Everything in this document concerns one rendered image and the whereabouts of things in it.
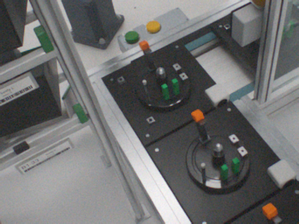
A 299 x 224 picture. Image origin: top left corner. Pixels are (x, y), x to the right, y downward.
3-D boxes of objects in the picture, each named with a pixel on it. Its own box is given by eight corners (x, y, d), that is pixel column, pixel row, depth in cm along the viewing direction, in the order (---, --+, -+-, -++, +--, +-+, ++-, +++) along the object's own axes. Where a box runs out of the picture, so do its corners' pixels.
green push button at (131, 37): (123, 38, 120) (121, 34, 118) (135, 32, 120) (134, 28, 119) (129, 47, 117) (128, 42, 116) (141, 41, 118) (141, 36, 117)
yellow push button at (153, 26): (144, 28, 121) (143, 24, 119) (156, 23, 122) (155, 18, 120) (150, 37, 119) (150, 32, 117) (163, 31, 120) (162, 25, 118)
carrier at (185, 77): (103, 82, 111) (92, 52, 101) (180, 44, 116) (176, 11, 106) (145, 150, 98) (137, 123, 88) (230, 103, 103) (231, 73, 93)
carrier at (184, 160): (146, 151, 98) (138, 124, 88) (230, 104, 103) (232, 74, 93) (202, 241, 84) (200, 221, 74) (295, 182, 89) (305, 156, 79)
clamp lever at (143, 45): (147, 67, 107) (138, 42, 102) (153, 64, 107) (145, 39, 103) (152, 73, 104) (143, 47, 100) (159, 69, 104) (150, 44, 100)
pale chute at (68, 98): (27, 116, 103) (21, 99, 102) (77, 98, 104) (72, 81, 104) (3, 143, 75) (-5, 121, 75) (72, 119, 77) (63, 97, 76)
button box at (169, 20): (120, 49, 124) (115, 35, 119) (179, 20, 129) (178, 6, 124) (130, 65, 120) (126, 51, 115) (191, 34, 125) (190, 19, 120)
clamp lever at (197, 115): (198, 138, 93) (190, 112, 89) (206, 133, 93) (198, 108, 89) (207, 146, 90) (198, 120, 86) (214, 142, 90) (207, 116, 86)
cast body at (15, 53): (4, 67, 86) (-11, 37, 82) (24, 61, 86) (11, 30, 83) (0, 85, 78) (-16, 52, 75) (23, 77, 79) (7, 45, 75)
